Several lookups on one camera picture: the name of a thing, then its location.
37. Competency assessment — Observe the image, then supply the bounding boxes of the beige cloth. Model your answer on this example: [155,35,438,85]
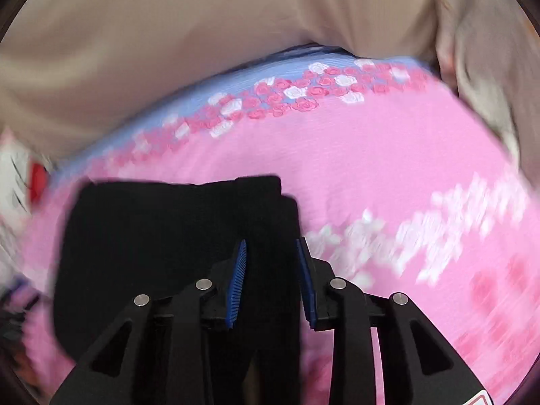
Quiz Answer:
[0,0,465,157]

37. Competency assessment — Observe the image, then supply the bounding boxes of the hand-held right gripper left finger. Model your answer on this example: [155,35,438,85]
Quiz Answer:
[51,240,247,405]

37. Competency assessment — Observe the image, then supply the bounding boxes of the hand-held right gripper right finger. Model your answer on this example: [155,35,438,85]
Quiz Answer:
[295,237,486,405]

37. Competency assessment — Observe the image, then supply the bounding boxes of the black pants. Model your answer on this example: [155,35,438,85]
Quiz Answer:
[53,175,302,405]

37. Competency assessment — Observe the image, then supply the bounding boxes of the pink rose print bedsheet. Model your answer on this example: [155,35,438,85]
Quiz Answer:
[0,48,540,405]

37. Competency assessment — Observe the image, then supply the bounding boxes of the pastel printed blanket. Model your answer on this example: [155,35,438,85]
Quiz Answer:
[436,0,540,173]

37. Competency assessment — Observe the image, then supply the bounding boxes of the white cartoon face pillow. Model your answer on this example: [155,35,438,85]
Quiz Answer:
[0,133,53,224]

